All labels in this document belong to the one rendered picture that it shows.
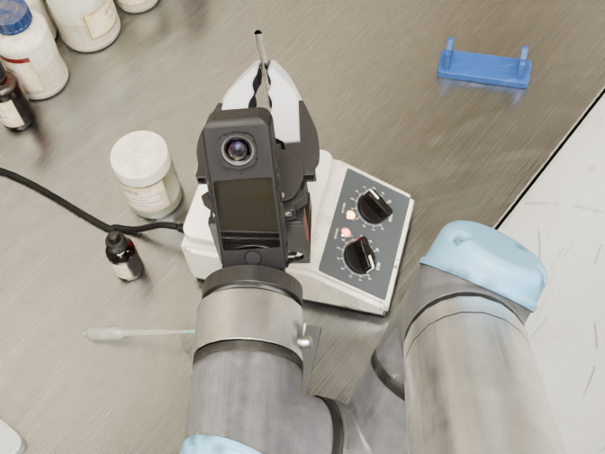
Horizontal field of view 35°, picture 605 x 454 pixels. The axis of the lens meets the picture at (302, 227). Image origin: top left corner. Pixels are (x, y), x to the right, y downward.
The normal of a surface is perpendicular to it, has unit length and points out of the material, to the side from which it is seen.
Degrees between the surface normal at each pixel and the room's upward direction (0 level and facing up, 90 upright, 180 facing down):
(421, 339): 59
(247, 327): 4
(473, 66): 0
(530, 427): 45
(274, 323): 32
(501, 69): 0
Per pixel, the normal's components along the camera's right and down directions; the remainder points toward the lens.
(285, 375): 0.70, -0.36
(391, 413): -0.47, 0.11
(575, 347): -0.09, -0.51
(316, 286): -0.25, 0.84
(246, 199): -0.05, 0.45
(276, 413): 0.51, -0.47
